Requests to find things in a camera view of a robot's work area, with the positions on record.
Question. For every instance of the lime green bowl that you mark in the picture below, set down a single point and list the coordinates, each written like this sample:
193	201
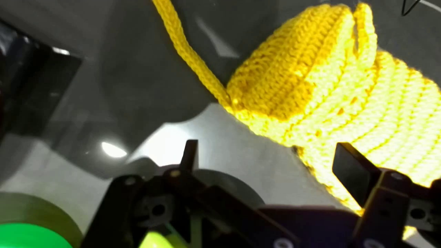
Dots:
153	241

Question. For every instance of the yellow knitted cloth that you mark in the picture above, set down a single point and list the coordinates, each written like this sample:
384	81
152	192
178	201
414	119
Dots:
321	92

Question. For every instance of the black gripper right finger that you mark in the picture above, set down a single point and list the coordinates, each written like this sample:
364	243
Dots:
395	202

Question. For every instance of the black cube box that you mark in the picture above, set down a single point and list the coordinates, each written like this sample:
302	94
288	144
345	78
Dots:
28	88

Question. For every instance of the small green cup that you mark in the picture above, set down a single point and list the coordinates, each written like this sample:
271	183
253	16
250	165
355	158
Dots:
28	235

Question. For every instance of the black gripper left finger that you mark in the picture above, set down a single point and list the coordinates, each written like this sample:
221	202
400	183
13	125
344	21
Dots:
138	202

